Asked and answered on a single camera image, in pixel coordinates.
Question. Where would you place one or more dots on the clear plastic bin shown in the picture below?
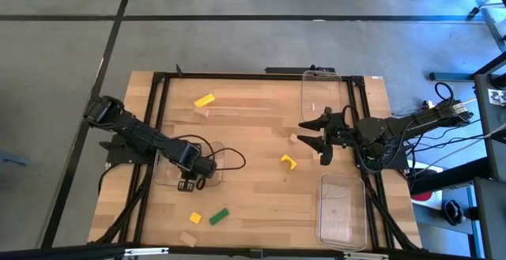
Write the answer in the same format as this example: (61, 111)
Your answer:
(320, 90)
(166, 177)
(342, 212)

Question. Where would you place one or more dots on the black flat bar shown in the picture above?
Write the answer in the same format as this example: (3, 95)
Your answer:
(284, 70)

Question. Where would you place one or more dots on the yellow cube block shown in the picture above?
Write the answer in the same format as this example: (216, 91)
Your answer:
(195, 217)

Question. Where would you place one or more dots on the black white fiducial tag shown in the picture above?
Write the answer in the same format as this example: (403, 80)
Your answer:
(497, 97)

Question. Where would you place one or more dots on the yellow arch block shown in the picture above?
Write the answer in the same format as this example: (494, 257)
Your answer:
(288, 158)

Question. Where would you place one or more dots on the natural wood rectangular block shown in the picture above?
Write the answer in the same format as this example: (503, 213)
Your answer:
(201, 111)

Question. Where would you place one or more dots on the black aluminium table frame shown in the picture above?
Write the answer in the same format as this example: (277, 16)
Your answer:
(257, 76)

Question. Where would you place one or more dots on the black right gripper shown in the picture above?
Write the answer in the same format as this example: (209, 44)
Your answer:
(340, 133)

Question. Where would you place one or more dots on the yellow long block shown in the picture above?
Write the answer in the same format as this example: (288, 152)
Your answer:
(204, 100)

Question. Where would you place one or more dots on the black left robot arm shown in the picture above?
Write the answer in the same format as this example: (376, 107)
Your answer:
(138, 133)

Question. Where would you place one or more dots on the red object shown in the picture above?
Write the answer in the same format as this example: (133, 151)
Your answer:
(422, 197)

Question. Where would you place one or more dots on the grey cart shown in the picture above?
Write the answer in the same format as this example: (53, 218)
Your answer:
(492, 141)

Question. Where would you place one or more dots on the table-level camera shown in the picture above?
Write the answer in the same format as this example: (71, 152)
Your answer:
(256, 253)

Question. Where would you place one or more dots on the blue metal bar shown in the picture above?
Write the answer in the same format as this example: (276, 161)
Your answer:
(450, 76)

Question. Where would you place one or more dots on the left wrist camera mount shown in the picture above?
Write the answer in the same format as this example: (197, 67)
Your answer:
(186, 185)

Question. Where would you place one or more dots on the green rectangular block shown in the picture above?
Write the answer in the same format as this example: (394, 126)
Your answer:
(218, 216)

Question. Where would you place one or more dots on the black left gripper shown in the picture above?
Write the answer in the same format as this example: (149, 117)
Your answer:
(199, 169)

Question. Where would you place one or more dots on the natural wood cube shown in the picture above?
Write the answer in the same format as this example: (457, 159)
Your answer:
(293, 138)

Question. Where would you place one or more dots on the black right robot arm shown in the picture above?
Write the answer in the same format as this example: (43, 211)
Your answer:
(395, 127)

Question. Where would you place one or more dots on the black headphones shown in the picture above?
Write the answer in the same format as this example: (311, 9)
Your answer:
(454, 212)

